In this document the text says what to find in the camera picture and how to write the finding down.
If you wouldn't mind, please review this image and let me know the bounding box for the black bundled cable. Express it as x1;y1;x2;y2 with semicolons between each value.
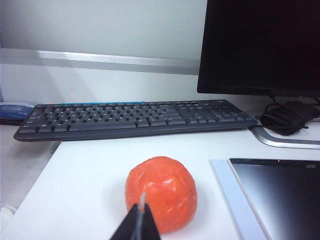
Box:
260;96;320;137

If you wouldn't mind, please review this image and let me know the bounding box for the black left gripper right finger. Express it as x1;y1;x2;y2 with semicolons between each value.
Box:
141;192;161;240

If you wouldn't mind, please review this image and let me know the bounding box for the black computer monitor screen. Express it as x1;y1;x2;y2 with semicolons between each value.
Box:
196;0;320;97

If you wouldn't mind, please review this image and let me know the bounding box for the black computer keyboard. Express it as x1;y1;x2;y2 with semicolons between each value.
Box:
13;99;258;143

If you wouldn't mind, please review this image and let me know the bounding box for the aluminium partition rail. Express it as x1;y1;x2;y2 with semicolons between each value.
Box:
0;47;201;76

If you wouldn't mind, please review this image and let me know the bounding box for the blue plastic packet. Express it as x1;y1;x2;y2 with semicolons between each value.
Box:
0;101;36;121

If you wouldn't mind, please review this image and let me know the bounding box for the orange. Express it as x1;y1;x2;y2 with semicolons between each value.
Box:
124;156;198;235

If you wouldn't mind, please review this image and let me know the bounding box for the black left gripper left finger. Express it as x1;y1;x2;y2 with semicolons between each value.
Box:
109;202;141;240

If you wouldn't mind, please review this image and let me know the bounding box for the silver monitor stand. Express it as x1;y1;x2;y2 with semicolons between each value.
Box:
250;119;320;150

